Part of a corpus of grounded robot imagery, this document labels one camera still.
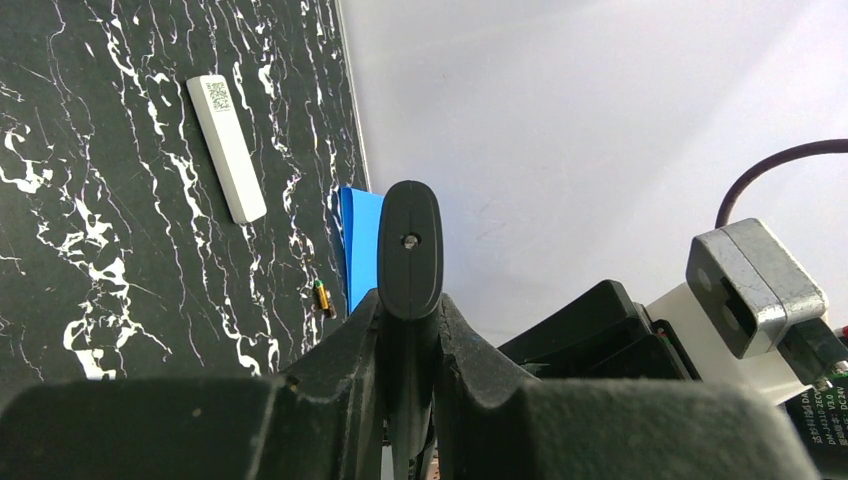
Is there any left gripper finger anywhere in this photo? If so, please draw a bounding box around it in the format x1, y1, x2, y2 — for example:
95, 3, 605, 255
1, 292, 382, 479

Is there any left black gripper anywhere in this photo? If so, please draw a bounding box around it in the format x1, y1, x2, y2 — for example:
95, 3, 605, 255
433, 279, 818, 479

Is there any black remote control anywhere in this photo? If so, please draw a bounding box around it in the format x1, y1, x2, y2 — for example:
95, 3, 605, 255
377, 180, 443, 479

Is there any white remote control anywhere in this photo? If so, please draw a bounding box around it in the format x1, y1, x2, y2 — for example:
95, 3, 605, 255
186, 75, 267, 224

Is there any orange black battery right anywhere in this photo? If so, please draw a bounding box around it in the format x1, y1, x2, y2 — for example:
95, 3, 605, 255
312, 279, 337, 319

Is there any blue sheet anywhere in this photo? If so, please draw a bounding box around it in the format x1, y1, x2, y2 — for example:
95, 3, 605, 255
340, 187, 383, 314

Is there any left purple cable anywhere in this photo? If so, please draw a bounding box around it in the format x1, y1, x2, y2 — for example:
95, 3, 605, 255
714, 137, 848, 230

